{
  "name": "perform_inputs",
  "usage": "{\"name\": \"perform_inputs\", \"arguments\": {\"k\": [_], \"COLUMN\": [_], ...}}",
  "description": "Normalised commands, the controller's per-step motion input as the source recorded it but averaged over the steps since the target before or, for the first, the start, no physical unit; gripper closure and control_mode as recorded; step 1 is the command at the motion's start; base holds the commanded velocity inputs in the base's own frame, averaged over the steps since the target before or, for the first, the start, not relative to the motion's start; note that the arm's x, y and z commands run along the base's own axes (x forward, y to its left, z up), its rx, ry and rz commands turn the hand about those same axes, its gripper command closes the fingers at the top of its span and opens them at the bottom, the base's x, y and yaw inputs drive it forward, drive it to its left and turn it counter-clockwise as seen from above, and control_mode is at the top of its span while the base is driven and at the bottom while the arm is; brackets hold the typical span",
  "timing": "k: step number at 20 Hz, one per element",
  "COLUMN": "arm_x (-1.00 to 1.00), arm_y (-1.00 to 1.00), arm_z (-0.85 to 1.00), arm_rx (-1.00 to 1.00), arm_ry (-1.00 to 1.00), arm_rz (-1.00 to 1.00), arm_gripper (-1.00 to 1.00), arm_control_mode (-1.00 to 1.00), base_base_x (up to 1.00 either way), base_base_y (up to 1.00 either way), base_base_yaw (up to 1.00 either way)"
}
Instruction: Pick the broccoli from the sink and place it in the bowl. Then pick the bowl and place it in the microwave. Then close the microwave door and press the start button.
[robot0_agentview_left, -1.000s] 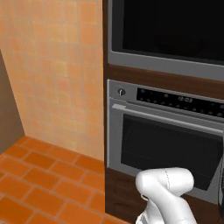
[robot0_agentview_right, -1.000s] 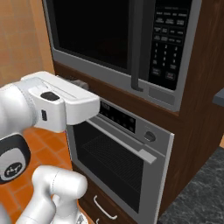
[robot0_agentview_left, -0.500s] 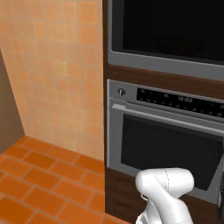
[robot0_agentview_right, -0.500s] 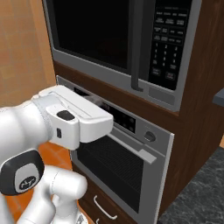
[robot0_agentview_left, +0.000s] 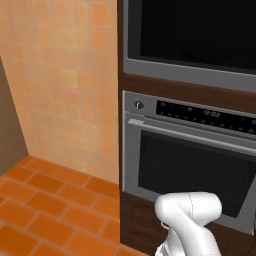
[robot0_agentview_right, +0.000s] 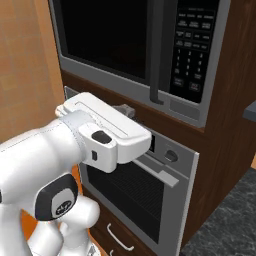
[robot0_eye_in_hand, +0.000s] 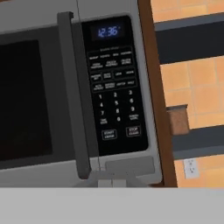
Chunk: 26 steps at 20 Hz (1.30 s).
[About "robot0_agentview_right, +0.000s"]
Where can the silver built-in oven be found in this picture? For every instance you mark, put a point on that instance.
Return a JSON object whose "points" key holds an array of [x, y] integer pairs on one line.
{"points": [[180, 200]]}

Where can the black glass microwave door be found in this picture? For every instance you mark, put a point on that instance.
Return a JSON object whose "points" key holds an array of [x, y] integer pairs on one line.
{"points": [[106, 36]]}

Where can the brown wooden drawer front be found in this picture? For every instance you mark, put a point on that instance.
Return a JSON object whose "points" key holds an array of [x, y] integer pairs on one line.
{"points": [[110, 240]]}

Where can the round silver oven knob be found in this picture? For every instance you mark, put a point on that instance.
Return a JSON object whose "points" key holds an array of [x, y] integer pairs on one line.
{"points": [[171, 155]]}

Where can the microwave start button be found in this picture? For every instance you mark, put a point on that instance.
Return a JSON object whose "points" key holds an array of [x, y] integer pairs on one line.
{"points": [[194, 87]]}

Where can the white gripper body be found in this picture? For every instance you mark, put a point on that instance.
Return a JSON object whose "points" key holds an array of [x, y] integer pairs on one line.
{"points": [[110, 120]]}

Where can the dark brown wooden cabinet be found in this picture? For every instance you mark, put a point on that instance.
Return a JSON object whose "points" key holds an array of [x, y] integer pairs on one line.
{"points": [[226, 140]]}

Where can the silver oven door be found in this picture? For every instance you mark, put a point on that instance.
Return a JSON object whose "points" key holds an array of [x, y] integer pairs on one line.
{"points": [[140, 200]]}

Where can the silver black microwave oven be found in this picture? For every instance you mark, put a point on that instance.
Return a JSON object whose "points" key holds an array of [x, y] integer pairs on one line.
{"points": [[206, 50]]}

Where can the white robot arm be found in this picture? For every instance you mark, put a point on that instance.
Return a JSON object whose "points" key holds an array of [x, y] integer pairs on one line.
{"points": [[30, 160]]}

